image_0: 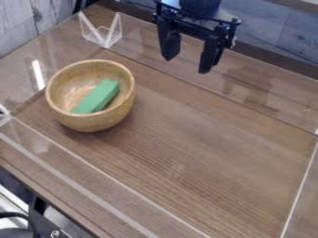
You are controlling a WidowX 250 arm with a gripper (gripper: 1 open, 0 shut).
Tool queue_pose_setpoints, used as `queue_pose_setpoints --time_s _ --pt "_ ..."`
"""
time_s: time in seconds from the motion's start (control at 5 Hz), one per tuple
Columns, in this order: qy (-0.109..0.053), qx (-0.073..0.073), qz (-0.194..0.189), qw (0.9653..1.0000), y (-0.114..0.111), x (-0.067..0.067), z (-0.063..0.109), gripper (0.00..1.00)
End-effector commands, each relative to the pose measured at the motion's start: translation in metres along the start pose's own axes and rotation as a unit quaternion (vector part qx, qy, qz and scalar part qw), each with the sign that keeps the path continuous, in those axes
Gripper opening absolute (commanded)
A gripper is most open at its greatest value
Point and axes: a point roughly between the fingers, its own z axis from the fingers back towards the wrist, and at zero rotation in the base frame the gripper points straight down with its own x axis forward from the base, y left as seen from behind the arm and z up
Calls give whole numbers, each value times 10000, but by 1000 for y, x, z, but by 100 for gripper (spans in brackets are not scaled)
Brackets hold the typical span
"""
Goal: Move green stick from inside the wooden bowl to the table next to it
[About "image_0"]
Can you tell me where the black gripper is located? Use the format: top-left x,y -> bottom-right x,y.
154,0 -> 241,73

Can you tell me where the green rectangular stick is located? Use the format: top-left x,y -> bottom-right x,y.
73,79 -> 119,113

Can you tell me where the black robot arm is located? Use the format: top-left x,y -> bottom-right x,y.
153,0 -> 241,73

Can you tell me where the wooden bowl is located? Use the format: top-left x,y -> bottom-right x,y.
45,59 -> 135,132

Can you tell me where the clear acrylic corner bracket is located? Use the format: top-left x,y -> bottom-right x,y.
79,11 -> 122,48

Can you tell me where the black table frame bracket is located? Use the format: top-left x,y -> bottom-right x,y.
29,196 -> 78,238

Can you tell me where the black cable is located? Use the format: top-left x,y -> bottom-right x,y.
0,211 -> 35,238

